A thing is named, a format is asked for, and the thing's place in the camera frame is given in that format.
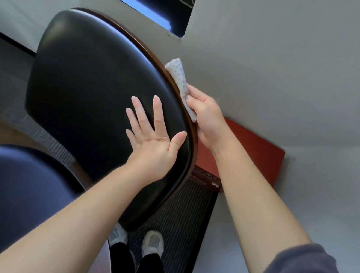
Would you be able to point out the person's left hand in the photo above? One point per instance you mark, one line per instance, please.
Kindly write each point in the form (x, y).
(152, 154)

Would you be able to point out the person's right hand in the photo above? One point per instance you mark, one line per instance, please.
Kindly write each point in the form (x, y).
(210, 122)

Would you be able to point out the light blue cleaning cloth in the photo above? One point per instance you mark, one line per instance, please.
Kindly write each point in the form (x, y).
(177, 71)

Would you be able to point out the wooden chair with black cushion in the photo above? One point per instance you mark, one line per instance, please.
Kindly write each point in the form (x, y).
(85, 82)

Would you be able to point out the person's right forearm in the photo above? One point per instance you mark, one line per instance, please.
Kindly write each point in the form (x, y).
(255, 214)

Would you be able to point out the person's left forearm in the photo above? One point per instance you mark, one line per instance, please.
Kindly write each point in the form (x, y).
(68, 232)

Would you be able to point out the red fire extinguisher box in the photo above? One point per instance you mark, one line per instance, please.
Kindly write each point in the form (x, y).
(256, 150)

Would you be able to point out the white left sneaker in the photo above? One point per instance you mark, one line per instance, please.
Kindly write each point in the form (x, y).
(118, 236)

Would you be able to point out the white sneaker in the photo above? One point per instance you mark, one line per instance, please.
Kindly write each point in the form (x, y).
(118, 236)
(153, 243)

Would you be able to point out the white right sneaker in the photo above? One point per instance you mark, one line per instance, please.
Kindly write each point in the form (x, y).
(153, 243)

